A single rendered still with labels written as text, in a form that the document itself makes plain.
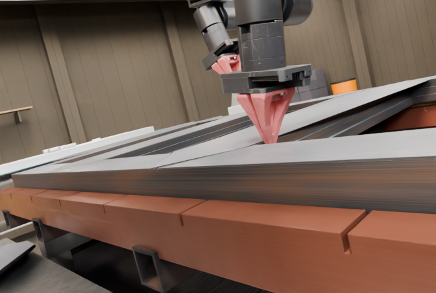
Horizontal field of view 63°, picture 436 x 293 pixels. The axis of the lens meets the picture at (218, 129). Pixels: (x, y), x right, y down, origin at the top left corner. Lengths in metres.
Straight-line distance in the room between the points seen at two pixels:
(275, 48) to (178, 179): 0.19
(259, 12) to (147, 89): 8.81
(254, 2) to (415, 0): 8.58
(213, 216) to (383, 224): 0.15
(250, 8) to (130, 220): 0.30
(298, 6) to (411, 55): 8.56
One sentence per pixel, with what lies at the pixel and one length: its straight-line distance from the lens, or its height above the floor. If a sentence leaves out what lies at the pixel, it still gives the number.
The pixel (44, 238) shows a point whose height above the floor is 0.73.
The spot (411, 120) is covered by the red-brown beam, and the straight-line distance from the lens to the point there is 0.95.
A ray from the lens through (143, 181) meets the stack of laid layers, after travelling 0.50.
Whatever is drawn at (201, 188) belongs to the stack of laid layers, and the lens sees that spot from 0.40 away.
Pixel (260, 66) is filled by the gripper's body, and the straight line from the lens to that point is 0.43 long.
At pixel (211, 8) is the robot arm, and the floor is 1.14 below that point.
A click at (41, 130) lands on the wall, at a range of 8.31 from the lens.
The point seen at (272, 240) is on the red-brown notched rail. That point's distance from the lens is 0.29.
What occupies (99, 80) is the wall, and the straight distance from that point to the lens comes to 8.78.
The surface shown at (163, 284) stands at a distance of 0.46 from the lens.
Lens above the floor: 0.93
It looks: 5 degrees down
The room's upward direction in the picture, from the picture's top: 14 degrees counter-clockwise
